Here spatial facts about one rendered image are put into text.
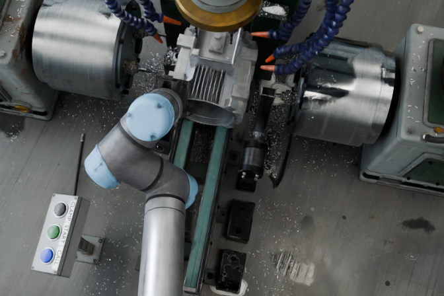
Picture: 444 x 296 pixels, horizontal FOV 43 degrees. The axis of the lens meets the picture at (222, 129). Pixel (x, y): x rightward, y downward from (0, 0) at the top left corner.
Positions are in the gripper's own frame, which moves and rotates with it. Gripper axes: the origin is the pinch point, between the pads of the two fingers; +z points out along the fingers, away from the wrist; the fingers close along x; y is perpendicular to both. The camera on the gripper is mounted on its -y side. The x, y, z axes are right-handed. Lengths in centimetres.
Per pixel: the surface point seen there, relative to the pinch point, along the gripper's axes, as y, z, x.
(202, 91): 3.6, 1.0, -5.1
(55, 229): -29.1, -15.5, 19.3
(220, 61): 11.2, -0.4, -8.0
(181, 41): 13.3, 8.9, 2.6
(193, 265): -37.4, -2.1, -10.2
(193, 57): 11.0, 0.0, -2.0
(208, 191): -21.6, 7.0, -10.3
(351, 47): 19.2, 3.5, -36.4
